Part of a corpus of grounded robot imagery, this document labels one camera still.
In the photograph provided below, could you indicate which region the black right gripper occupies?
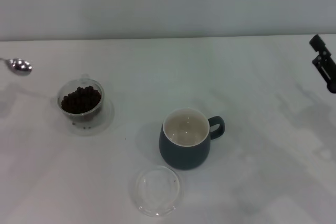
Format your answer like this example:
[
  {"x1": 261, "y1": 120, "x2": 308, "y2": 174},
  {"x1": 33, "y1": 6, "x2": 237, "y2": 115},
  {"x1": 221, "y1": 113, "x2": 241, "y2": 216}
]
[{"x1": 309, "y1": 34, "x2": 336, "y2": 93}]

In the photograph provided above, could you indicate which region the dark green ceramic mug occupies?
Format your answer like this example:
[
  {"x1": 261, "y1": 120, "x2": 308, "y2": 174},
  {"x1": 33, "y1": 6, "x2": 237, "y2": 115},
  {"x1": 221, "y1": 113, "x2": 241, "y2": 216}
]
[{"x1": 158, "y1": 107, "x2": 226, "y2": 170}]

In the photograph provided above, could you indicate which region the clear glass dish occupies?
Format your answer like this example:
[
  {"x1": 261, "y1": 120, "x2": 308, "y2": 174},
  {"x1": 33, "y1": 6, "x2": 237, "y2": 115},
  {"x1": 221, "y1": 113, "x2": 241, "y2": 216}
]
[{"x1": 135, "y1": 165, "x2": 184, "y2": 218}]

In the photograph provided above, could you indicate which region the pile of coffee beans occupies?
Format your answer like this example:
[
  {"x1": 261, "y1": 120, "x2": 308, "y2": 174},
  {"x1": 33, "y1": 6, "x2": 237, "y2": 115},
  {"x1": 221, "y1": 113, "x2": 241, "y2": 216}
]
[{"x1": 61, "y1": 85, "x2": 102, "y2": 114}]

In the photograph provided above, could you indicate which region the blue handled metal spoon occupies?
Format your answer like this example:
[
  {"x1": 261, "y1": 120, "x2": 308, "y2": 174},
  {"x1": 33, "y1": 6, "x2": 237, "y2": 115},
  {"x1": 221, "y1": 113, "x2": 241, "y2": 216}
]
[{"x1": 0, "y1": 57, "x2": 34, "y2": 76}]

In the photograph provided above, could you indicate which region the glass saucer under cup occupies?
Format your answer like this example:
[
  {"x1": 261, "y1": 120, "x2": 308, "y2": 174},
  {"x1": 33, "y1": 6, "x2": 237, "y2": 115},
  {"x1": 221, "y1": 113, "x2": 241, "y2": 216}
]
[{"x1": 62, "y1": 95, "x2": 116, "y2": 137}]

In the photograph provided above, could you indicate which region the glass bowl of coffee beans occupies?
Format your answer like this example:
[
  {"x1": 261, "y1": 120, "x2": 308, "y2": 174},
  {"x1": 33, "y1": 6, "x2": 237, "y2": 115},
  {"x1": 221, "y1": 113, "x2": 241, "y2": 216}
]
[{"x1": 57, "y1": 74, "x2": 105, "y2": 120}]

